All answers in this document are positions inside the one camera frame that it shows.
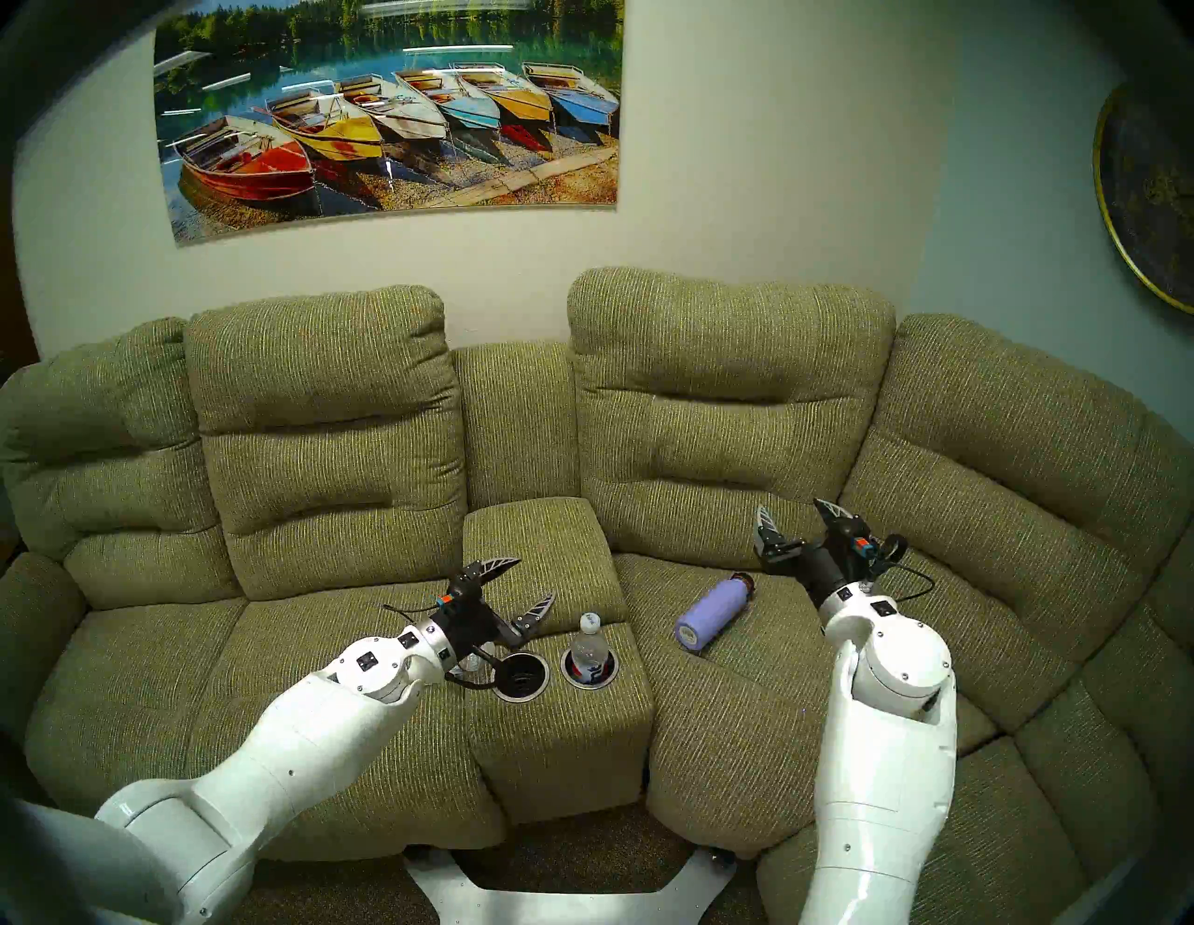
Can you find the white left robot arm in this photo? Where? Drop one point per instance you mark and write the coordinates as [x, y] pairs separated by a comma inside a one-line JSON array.
[[280, 755]]

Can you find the colourful boats wall painting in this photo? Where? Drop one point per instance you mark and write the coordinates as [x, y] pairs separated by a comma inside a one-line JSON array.
[[373, 140]]

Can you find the green fabric sofa console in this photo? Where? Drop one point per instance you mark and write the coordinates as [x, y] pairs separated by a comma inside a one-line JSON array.
[[541, 550]]

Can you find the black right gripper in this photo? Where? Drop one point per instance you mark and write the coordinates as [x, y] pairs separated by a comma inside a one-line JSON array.
[[826, 559]]

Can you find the black round cup holder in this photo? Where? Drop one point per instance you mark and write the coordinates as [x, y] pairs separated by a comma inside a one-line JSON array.
[[522, 676], [611, 673]]

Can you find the clear bottle red blue label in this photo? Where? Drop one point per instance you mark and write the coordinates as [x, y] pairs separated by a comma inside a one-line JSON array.
[[590, 653]]

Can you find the purple insulated bottle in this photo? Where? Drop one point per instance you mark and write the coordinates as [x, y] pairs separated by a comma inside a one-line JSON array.
[[709, 615]]

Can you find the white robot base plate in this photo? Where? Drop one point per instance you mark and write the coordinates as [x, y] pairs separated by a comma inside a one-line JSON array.
[[560, 909]]

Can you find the green fabric sectional sofa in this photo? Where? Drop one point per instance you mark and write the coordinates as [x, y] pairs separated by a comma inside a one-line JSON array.
[[326, 373]]

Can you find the round dark gold-rimmed wall decor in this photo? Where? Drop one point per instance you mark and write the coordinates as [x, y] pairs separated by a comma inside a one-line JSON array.
[[1152, 186]]

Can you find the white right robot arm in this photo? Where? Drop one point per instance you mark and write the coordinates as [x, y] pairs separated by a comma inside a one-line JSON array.
[[886, 793]]

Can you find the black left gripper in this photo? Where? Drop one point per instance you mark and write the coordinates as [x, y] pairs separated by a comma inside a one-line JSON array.
[[471, 620]]

